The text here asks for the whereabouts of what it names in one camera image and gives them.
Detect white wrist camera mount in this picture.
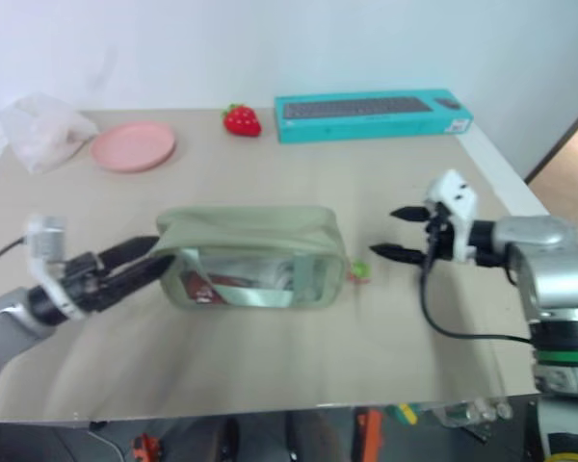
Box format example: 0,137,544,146
424,168,480,264
23,215,86,321

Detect clear plastic bottles bundle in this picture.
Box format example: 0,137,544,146
432,396,513,430

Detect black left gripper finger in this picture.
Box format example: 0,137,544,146
109,255,175,302
95,235,162,279

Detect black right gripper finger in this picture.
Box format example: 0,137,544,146
369,244,426,265
389,205,432,223

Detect orange strap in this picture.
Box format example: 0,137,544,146
355,406,384,462

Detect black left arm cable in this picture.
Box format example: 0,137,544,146
0,237,30,271

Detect orange and black tool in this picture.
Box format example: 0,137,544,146
131,432,166,462

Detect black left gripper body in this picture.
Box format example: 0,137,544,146
60,250,122,316

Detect teal keyboard box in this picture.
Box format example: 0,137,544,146
274,87,474,145

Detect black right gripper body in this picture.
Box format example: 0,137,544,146
420,201,458,265

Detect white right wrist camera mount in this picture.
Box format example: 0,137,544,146
424,168,480,264

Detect yellow and green tool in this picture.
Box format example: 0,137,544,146
383,402,419,426

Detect clear crumpled plastic bag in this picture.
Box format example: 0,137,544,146
0,92,100,175

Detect dark red packet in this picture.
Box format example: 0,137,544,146
179,269,228,306

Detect pink round plate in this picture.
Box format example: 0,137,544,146
90,120,177,175

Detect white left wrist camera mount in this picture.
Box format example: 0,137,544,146
23,215,86,321

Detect red strawberry toy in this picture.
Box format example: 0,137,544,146
222,102,263,139

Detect green pouch with clear window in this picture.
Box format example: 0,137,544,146
154,204,351,312

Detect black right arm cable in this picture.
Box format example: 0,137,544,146
420,224,534,345

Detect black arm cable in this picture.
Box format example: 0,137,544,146
0,237,30,271
420,224,534,345

